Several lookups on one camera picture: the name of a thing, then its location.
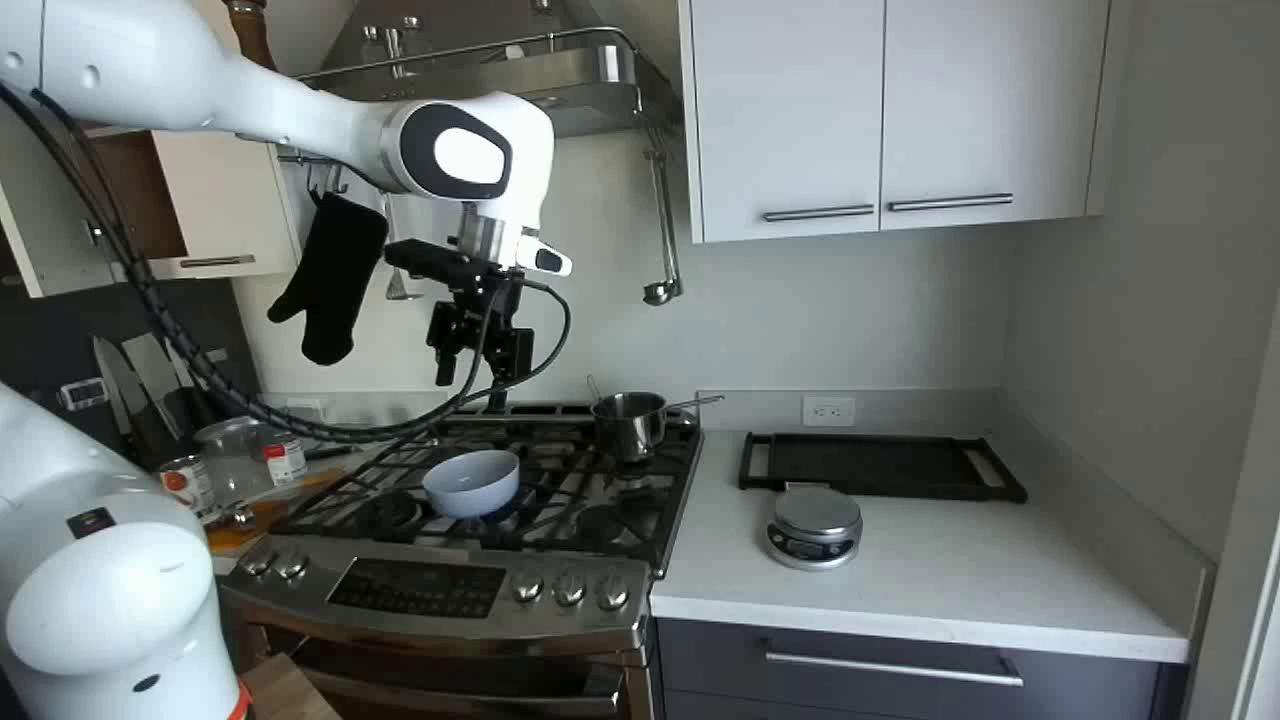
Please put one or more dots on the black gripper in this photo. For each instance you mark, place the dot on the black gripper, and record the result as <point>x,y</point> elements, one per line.
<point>490,306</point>

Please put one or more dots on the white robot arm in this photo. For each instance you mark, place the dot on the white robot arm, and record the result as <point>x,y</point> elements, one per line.
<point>163,64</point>

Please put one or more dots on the kitchen knives on rack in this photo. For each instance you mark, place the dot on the kitchen knives on rack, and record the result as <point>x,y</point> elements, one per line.
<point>142,385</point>

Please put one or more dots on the pale blue bowl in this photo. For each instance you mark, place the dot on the pale blue bowl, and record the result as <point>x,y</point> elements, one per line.
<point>469,481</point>

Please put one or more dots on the small steel pot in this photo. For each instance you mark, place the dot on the small steel pot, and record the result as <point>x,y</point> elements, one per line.
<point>633,420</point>

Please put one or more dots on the black oven mitt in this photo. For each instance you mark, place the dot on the black oven mitt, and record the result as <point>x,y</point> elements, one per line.
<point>328,273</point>

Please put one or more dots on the stainless steel gas stove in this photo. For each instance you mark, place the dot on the stainless steel gas stove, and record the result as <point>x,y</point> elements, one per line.
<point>467,560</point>

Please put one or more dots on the hanging steel utensil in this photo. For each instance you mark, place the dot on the hanging steel utensil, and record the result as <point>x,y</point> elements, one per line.
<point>662,225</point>

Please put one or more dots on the steel stove knob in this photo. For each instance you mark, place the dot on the steel stove knob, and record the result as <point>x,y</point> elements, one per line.
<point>290,564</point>
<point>253,560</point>
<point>528,585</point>
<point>612,595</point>
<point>569,590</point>

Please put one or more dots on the stainless steel counter panel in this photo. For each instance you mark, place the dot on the stainless steel counter panel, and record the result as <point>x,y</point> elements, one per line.
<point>535,63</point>

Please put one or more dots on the black tray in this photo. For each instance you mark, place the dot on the black tray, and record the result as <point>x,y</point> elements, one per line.
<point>880,466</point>

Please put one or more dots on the dark grey base drawer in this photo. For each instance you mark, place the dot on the dark grey base drawer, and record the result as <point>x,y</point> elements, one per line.
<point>907,675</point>

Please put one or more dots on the open wooden wall cabinet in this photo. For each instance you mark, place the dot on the open wooden wall cabinet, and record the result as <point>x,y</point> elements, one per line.
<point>200,200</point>

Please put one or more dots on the white wall outlet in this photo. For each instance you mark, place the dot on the white wall outlet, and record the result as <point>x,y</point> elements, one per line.
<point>828,409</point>

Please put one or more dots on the white wall cabinet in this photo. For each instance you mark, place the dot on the white wall cabinet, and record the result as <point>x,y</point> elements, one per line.
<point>880,104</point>

